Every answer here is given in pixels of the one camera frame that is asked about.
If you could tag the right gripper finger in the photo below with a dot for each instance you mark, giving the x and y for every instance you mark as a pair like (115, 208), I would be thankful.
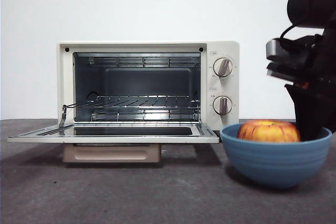
(309, 113)

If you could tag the red yellow apple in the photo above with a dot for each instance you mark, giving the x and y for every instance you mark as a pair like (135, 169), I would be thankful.
(267, 132)

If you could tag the blue ribbed bowl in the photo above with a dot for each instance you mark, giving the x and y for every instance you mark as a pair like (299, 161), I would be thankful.
(275, 163)

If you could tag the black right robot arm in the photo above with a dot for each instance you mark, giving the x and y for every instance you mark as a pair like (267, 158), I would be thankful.
(302, 1)

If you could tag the beige oven knob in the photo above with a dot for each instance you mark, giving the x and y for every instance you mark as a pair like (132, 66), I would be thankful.
(222, 67)
(222, 105)

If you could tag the cream toaster oven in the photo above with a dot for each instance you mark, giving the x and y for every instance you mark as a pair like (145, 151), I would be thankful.
(225, 48)

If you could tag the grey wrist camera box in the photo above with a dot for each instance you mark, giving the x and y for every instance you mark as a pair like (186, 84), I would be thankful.
(275, 49)

